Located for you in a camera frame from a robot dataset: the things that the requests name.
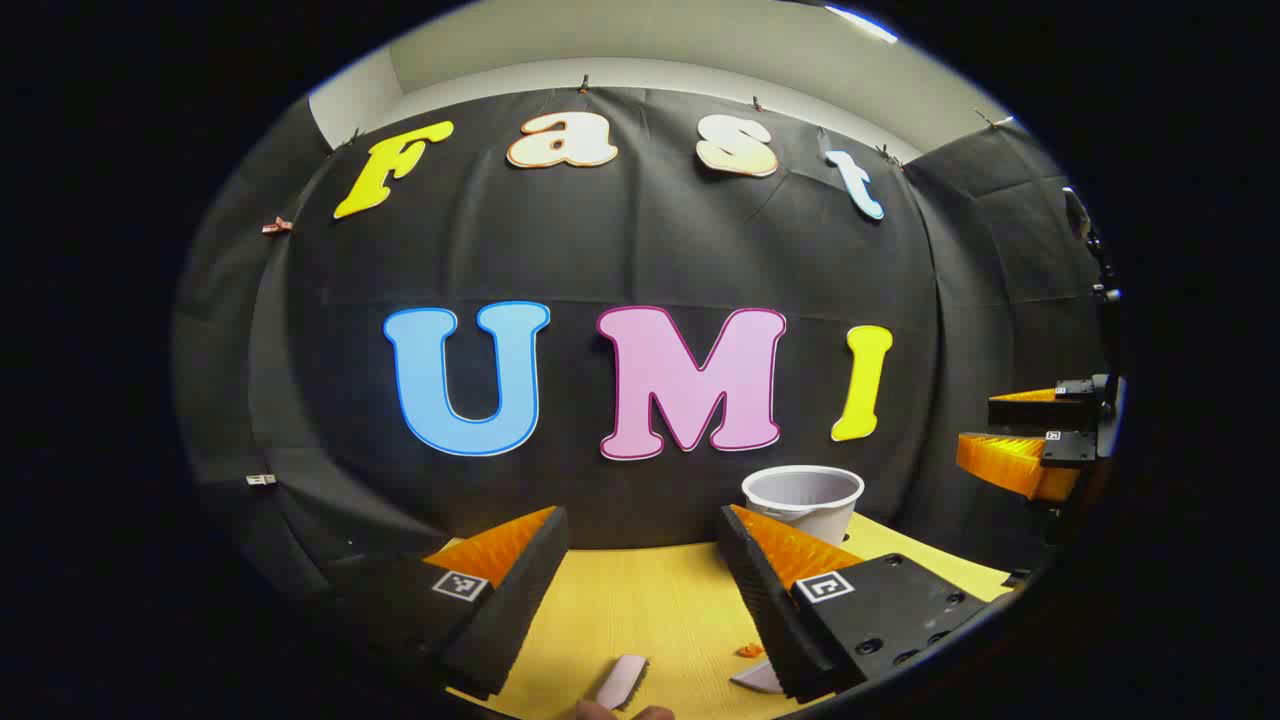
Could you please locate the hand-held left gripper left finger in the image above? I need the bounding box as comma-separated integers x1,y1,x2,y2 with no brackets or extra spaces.
300,505,571,701

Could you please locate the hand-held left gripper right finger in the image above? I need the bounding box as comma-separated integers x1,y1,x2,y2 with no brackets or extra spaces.
715,503,1013,703

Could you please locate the grey plastic dustpan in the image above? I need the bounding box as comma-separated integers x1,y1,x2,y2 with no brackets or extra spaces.
730,658,786,695

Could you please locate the white ribbed garbage bin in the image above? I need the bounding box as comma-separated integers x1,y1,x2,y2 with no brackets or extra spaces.
741,465,865,548

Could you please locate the small grey broom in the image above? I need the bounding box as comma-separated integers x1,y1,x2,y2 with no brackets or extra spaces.
595,655,649,711

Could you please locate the yellow wooden desktop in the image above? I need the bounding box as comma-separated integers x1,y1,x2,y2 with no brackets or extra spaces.
440,512,1013,720

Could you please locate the black backdrop cloth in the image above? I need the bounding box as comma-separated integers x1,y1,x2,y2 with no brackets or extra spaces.
175,85,1116,601

